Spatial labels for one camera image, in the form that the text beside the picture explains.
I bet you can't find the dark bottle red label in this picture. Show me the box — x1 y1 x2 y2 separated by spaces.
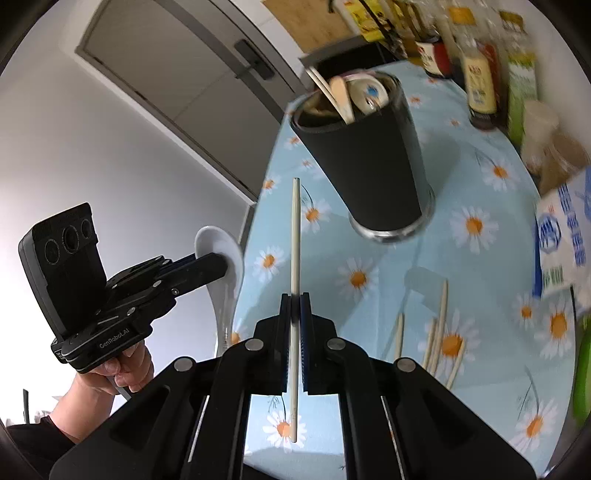
416 37 455 79

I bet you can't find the cream spoon with blue print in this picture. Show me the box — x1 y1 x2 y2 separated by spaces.
346 74 387 116

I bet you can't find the yellow carton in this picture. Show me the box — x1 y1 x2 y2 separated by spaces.
342 0 386 42

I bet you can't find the grey door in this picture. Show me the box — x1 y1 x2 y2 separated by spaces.
76 0 305 204

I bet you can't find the green sugar bag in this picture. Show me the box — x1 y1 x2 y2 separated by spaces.
573 355 591 425

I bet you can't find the black cylindrical utensil holder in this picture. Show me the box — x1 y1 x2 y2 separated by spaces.
290 69 436 243

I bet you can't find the person's left hand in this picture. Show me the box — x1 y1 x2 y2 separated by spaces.
74 344 155 398

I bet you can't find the black door lock handle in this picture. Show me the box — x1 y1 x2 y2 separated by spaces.
233 39 273 81

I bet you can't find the wooden cutting board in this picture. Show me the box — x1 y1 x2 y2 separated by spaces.
263 0 361 54

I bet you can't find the oil bottle green label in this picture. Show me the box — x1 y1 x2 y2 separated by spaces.
505 11 541 144

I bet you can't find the dark kitchen sink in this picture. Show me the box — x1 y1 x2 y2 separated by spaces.
299 34 409 77

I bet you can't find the person's left forearm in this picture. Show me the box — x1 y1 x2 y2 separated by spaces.
0 376 127 480

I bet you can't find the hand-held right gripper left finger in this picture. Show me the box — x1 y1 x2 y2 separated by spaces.
48 293 296 480

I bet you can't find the blue and white salt bag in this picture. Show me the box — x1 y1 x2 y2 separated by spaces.
533 168 591 301

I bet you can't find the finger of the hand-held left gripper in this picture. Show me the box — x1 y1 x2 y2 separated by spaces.
161 255 200 271
168 253 232 296

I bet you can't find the pile of wooden chopsticks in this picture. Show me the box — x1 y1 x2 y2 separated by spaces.
394 279 467 391

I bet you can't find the blue daisy print tablecloth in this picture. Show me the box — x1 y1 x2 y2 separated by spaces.
231 58 583 467

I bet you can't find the wooden spoon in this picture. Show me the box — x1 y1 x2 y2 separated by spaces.
329 76 357 124

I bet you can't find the white ceramic spoon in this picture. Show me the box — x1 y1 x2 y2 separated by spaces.
194 225 244 358

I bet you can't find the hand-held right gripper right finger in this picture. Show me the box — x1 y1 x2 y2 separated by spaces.
300 293 539 480

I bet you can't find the dark sauce bottle yellow label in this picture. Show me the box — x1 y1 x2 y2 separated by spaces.
462 41 504 132

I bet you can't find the pale wooden chopstick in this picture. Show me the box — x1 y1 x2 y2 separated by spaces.
288 178 302 444
310 67 342 112
305 69 329 104

